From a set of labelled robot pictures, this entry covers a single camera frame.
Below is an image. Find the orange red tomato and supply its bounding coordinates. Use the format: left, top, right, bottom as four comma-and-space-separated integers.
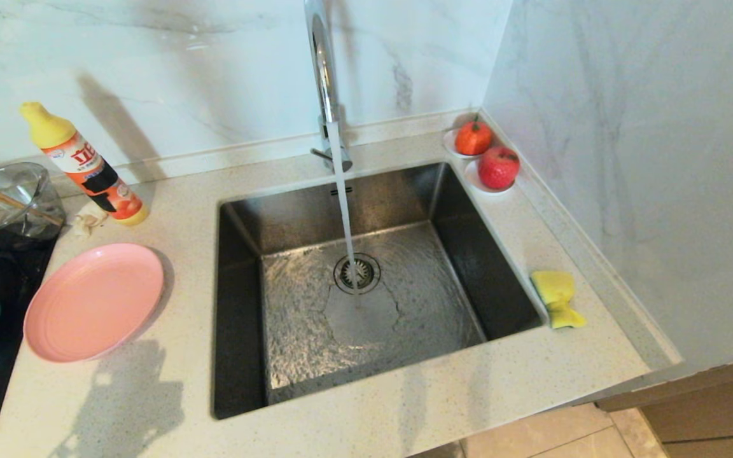
455, 114, 493, 156

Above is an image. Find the crumpled white paper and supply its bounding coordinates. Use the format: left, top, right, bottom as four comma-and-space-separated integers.
71, 204, 110, 237

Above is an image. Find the small white dish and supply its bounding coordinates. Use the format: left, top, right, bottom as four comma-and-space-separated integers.
465, 158, 519, 193
443, 127, 494, 158

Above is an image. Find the pink plate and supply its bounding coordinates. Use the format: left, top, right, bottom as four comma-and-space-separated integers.
24, 242, 165, 364

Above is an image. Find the light wooden cabinet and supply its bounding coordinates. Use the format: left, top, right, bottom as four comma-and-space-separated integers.
596, 351, 733, 458

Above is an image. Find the red apple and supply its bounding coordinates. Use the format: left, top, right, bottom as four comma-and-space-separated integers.
478, 145, 521, 190

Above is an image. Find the stainless steel sink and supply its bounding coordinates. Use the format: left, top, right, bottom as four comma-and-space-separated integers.
211, 159, 548, 420

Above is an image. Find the yellow-capped dish soap bottle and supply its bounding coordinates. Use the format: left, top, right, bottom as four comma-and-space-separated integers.
20, 101, 150, 227

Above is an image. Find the clear glass bowl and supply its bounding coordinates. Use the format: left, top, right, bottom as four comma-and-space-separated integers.
0, 162, 66, 246

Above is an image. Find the chrome faucet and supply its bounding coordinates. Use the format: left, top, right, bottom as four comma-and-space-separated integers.
302, 0, 353, 173

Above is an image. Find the metal sink drain strainer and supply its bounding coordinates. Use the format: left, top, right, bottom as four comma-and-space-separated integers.
333, 253, 381, 295

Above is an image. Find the yellow green sponge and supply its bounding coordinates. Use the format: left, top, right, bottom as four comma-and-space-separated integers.
530, 270, 587, 330

